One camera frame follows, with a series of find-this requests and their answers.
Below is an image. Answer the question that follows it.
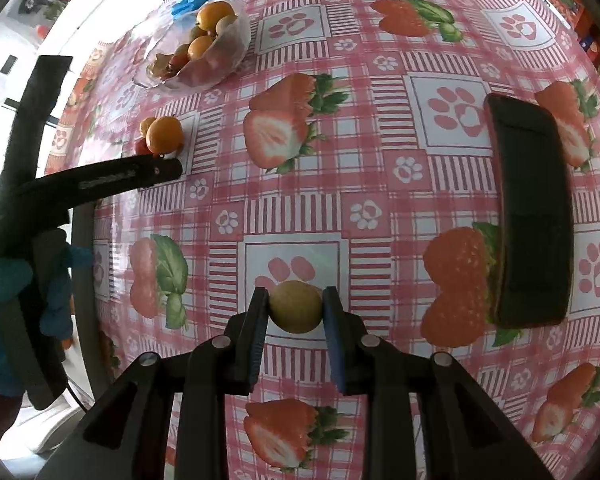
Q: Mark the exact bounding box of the clear glass bowl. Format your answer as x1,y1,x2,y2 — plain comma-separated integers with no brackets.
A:
131,0,252,92

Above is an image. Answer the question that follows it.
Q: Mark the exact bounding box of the white shelf unit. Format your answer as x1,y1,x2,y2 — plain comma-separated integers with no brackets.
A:
0,0,106,106

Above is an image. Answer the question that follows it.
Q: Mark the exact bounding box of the white chair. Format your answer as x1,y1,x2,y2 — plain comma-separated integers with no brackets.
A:
10,395,88,456

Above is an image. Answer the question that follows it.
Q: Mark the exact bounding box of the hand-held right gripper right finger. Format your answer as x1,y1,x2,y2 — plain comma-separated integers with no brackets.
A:
321,286,556,480

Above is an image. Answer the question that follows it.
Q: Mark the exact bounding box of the medium smooth orange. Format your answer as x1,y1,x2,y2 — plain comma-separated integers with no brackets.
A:
187,35,216,62

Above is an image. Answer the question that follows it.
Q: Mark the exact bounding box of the large smooth orange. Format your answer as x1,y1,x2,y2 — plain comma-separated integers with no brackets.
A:
196,1,236,31

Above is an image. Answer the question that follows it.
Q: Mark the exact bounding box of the pink strawberry printed tablecloth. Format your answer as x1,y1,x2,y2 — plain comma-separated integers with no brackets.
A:
45,0,600,480

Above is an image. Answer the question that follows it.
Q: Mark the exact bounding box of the black cable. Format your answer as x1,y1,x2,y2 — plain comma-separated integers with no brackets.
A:
66,381,89,412

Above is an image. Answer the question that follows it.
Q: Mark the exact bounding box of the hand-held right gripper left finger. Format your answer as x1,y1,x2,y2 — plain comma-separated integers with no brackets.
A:
34,287,271,480

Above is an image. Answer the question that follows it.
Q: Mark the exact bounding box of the physalis in dry husk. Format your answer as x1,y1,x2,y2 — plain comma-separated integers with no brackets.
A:
150,52,173,78

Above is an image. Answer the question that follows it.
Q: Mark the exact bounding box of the red gift box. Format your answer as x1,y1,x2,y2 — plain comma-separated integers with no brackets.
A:
580,35,600,68

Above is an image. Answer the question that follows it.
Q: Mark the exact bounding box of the small smooth orange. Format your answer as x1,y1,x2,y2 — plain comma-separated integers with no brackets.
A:
146,116,184,155

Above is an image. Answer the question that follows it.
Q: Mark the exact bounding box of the person's left hand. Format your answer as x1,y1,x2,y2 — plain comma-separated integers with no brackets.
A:
0,246,95,396

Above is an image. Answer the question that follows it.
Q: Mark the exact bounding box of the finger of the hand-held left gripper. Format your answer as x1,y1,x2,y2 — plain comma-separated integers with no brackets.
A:
20,154,183,211
0,55,74,191

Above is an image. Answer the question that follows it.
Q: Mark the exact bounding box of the black rectangular tray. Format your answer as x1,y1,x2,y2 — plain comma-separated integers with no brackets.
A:
482,92,574,328

